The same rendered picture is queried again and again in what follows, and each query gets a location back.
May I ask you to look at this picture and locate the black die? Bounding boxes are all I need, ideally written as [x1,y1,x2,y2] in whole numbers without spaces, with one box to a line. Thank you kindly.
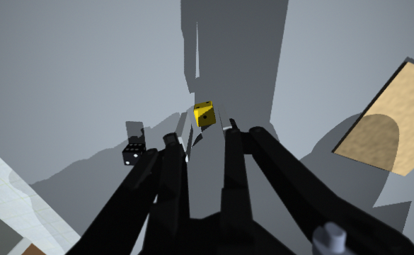
[122,143,146,166]

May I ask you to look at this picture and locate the yellow die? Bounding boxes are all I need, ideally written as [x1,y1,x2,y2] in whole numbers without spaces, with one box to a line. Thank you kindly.
[193,101,216,127]

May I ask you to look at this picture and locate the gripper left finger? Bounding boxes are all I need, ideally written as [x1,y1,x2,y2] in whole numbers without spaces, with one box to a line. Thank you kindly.
[65,112,193,255]

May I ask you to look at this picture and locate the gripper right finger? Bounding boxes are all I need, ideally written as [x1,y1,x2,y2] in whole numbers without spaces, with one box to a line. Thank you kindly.
[217,104,414,255]

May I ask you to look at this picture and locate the tan textured mat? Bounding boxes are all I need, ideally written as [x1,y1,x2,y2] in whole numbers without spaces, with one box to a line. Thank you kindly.
[332,62,414,176]

